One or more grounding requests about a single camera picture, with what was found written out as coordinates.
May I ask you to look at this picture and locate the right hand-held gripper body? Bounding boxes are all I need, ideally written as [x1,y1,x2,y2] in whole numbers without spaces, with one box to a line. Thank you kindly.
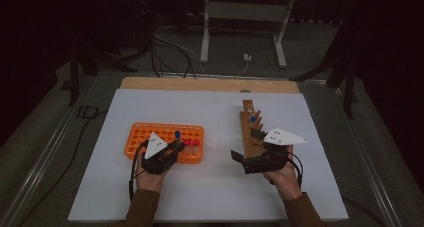
[243,127,309,175]

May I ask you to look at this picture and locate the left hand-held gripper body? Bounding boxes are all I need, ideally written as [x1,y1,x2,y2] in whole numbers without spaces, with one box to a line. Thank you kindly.
[141,131,175,175]

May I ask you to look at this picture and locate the wooden test tube rack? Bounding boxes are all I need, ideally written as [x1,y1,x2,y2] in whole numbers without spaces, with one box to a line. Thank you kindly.
[239,99,268,158]

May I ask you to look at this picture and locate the orange plastic test tube rack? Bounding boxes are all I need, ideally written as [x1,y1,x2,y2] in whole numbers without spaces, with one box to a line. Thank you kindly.
[123,121,205,165]

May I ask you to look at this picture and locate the person's left hand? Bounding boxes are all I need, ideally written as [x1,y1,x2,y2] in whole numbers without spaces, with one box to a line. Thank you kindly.
[134,156,168,193]

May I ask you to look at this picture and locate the person's right hand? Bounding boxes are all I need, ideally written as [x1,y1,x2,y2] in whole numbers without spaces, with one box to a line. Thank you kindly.
[263,145,303,201]

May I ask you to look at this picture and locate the white table mat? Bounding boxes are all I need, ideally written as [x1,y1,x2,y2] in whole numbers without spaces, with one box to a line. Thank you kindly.
[68,88,349,223]

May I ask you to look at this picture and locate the black tripod stand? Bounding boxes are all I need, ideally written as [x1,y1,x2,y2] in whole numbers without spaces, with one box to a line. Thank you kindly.
[289,20,363,120]
[64,36,138,107]

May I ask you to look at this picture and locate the grey metal stand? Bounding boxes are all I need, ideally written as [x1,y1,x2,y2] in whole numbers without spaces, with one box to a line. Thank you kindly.
[199,0,298,68]

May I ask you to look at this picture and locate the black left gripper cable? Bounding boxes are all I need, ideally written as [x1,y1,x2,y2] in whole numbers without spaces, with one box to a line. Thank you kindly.
[128,139,150,201]

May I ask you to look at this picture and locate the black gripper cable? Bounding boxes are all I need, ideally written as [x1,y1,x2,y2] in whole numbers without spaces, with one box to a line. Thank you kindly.
[285,152,305,190]
[128,139,150,201]

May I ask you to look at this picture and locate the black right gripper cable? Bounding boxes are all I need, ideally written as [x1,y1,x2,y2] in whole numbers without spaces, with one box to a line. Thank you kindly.
[285,152,305,190]

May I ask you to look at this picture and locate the white cable with plug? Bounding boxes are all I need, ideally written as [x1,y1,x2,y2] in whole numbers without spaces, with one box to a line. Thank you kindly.
[235,52,253,79]

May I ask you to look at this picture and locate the black floor cable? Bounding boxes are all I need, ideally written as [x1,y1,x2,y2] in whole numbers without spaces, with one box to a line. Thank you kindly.
[16,110,109,227]

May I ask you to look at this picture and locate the bundle of floor cables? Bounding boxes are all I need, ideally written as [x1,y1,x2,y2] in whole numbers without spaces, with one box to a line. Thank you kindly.
[150,25,209,80]

